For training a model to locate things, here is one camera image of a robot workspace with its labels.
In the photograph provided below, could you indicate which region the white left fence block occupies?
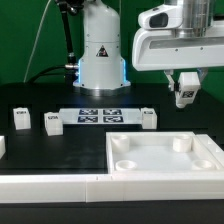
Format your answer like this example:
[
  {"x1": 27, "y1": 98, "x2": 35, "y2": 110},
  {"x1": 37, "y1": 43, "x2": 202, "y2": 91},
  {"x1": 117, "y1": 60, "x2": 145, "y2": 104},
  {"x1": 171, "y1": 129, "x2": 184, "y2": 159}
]
[{"x1": 0, "y1": 136, "x2": 6, "y2": 159}]

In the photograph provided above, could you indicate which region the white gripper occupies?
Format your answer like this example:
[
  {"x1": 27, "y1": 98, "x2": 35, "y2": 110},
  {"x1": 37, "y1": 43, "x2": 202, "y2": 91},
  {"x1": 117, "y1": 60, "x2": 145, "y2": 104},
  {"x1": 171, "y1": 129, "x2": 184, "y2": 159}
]
[{"x1": 132, "y1": 6, "x2": 224, "y2": 91}]

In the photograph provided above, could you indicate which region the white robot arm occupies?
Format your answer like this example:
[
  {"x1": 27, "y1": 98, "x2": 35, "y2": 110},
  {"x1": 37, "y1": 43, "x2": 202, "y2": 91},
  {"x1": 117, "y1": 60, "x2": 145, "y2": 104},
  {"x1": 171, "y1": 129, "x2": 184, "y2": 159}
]
[{"x1": 75, "y1": 0, "x2": 224, "y2": 94}]

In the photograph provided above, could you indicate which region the white front fence wall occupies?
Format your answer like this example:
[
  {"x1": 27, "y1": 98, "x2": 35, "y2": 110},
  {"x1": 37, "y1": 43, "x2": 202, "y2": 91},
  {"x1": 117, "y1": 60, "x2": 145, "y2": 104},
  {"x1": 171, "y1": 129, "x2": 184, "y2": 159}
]
[{"x1": 0, "y1": 171, "x2": 224, "y2": 203}]

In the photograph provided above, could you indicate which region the white marker base plate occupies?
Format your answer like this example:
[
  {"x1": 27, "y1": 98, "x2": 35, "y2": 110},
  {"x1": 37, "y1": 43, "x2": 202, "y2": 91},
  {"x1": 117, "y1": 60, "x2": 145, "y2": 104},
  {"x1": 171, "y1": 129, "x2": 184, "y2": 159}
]
[{"x1": 59, "y1": 108, "x2": 141, "y2": 125}]

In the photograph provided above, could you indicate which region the white square tabletop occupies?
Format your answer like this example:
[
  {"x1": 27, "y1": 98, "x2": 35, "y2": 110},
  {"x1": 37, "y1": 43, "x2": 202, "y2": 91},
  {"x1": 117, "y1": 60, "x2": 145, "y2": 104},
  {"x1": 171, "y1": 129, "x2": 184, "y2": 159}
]
[{"x1": 106, "y1": 132, "x2": 224, "y2": 175}]

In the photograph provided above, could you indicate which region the white thin cable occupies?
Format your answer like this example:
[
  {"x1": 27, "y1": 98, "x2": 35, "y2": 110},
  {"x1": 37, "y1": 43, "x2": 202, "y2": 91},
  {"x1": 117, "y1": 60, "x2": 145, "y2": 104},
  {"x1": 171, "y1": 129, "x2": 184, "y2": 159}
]
[{"x1": 23, "y1": 0, "x2": 53, "y2": 84}]

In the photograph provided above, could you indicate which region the black cable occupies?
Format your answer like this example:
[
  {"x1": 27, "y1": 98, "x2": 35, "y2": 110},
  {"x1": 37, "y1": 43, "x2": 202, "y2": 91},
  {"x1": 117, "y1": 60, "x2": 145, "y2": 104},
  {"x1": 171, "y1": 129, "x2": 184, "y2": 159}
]
[{"x1": 27, "y1": 64, "x2": 80, "y2": 84}]

